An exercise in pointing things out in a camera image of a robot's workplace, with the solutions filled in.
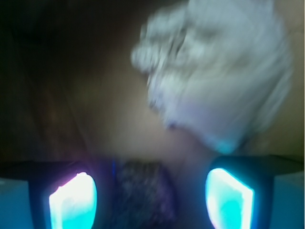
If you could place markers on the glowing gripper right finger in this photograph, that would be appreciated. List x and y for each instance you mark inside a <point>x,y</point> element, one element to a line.
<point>238,192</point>

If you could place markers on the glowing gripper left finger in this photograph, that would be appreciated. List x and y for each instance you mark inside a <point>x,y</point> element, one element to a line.
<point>63,196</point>

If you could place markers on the dark brown rock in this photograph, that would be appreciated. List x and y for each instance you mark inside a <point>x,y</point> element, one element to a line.
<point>145,196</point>

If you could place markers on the crumpled white paper towel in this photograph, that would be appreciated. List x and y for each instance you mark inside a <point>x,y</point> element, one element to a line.
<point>220,69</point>

